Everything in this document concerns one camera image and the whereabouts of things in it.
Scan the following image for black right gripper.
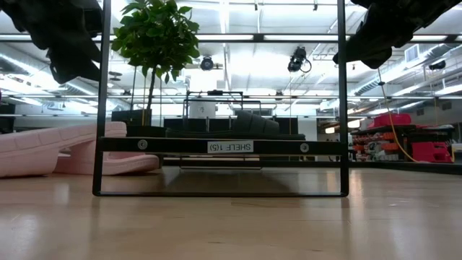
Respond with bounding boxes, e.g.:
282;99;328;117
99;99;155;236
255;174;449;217
332;0;429;70

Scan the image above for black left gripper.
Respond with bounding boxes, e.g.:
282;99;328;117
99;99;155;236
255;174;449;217
10;0;103;85

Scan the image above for pink foam slide sandal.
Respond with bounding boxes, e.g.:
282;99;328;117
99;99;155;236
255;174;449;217
53;139;161;177
0;120;128;178

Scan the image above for black foam slide sandal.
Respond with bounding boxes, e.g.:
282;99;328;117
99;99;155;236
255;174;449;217
165;109;307;142

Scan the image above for black cabinet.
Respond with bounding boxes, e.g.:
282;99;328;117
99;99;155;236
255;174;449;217
110;109;152;127

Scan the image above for green potted plant black pot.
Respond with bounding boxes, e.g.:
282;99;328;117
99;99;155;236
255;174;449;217
110;0;201;170

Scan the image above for black rack with orange bins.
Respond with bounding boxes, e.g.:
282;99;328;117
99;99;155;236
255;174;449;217
352;124;456;163

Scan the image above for black partition panels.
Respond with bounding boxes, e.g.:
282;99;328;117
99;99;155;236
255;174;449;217
164;117;300;141

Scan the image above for large red storage bin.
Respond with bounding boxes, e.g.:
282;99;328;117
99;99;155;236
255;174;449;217
411;141;453;164

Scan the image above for round black spotlight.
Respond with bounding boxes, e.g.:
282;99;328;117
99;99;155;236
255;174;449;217
199;55;215;72

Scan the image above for white box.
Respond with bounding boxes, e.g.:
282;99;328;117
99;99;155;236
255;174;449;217
188;100;217;120

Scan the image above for black camera with cable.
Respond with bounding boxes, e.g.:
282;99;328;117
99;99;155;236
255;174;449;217
287;45;313;74

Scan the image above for yellow hanging cable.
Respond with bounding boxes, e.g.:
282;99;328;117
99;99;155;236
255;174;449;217
375;66;419;163

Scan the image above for black aluminium table frame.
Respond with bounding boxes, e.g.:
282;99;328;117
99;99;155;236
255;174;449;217
158;155;462;176

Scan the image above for wooden shelf with black frame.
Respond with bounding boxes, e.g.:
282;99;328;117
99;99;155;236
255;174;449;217
92;0;350;198

